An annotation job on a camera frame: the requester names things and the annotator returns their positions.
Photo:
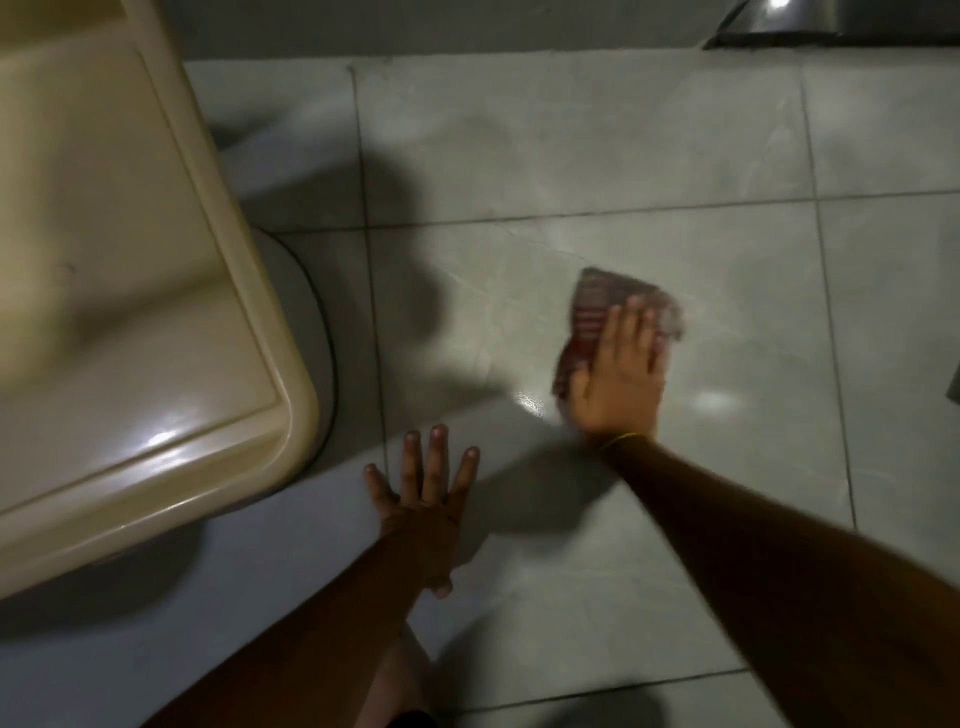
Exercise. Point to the person's right forearm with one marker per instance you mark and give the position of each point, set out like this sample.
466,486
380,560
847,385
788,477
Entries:
765,577

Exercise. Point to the person's right thumb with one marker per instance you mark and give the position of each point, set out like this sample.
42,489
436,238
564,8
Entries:
579,390

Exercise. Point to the red striped cleaning cloth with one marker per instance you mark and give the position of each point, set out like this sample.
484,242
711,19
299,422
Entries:
600,296

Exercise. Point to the person's left middle finger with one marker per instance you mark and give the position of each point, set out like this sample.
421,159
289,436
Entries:
437,461

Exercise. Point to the person's left thumb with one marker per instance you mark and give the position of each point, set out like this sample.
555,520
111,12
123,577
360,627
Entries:
442,589

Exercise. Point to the person's leg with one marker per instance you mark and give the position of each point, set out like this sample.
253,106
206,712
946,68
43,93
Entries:
396,686

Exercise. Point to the grey round base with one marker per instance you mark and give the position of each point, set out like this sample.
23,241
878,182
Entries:
301,315

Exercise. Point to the person's left forearm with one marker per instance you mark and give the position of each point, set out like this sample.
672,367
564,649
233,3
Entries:
330,637

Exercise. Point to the person's left little finger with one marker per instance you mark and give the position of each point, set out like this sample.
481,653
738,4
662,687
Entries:
379,484

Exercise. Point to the person's right hand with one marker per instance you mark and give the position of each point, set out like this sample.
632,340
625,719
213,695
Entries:
622,390

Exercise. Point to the beige plastic cabinet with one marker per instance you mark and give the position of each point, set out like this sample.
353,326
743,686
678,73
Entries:
127,300

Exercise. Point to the shiny dark metal fixture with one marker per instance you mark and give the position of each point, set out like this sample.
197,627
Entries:
795,21

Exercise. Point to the person's left hand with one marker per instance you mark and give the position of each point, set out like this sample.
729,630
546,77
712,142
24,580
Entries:
424,525

